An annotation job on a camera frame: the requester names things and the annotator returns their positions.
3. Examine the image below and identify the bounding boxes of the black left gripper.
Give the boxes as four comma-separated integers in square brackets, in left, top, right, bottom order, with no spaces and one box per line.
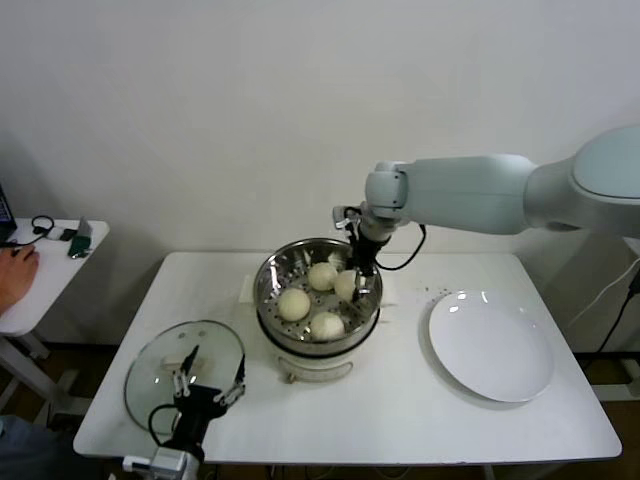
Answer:
[171,345,248,449]

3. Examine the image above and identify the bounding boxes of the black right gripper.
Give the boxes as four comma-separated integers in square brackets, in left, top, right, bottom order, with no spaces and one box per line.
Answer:
[348,232,390,304]

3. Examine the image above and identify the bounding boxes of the white steamed baozi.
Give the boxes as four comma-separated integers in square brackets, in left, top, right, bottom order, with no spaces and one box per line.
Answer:
[310,310,346,343]
[277,288,312,322]
[306,262,337,293]
[333,269,359,302]

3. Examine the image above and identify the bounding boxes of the round glass lid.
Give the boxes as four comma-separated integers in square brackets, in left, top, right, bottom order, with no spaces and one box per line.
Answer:
[124,319,246,434]

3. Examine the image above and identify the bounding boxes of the perforated steel steamer basket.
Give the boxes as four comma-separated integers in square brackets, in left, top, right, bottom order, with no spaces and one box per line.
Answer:
[241,238,400,351]

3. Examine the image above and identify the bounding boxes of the person bare hand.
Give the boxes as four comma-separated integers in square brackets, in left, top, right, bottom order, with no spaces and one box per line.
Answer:
[0,244,42,319]

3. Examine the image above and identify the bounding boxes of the scattered dark crumbs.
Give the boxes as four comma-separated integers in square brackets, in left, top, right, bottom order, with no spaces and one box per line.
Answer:
[412,283,452,302]

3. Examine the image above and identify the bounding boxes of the white electric cooker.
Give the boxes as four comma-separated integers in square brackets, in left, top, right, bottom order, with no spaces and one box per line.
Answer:
[241,274,400,386]

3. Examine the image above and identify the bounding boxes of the white round plate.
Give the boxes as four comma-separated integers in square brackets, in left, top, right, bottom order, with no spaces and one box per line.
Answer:
[428,289,556,404]

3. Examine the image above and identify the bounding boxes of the floor power strip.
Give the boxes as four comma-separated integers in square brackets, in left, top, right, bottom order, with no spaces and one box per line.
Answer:
[47,413,81,436]

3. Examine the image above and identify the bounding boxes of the white side table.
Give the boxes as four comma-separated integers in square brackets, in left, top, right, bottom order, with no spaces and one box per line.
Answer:
[0,218,111,449]

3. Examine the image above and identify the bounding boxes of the green grey small device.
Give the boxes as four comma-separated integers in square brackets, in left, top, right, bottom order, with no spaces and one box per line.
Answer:
[67,216,95,260]

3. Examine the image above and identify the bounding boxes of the person blue jeans leg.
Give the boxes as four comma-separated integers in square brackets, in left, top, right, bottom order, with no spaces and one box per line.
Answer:
[0,414,101,480]

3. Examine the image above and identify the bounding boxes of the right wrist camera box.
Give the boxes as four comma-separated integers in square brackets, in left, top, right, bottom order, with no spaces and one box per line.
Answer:
[331,204,362,232]

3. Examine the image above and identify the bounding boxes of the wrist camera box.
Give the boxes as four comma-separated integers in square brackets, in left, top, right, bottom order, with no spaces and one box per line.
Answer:
[331,204,362,232]
[122,446,187,474]

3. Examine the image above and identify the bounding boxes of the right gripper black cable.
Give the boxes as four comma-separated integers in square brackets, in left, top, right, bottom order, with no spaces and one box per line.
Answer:
[372,224,428,272]

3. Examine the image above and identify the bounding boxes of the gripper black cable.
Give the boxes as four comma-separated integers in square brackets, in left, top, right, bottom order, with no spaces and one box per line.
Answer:
[148,404,182,447]
[372,224,428,272]

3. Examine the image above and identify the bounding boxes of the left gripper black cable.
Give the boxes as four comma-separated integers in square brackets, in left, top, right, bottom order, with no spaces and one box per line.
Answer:
[148,404,182,447]

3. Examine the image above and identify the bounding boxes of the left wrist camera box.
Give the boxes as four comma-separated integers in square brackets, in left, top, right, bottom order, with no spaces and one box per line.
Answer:
[122,446,187,474]

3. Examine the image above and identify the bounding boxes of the thin black looped cable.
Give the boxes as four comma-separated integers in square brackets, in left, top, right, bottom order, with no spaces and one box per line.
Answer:
[9,215,57,250]

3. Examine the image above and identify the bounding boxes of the white wall cable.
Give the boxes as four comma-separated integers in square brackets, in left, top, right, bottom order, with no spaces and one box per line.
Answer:
[566,259,640,327]

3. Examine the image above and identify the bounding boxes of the black power cable with plug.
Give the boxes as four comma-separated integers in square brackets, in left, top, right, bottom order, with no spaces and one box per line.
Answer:
[597,274,640,352]

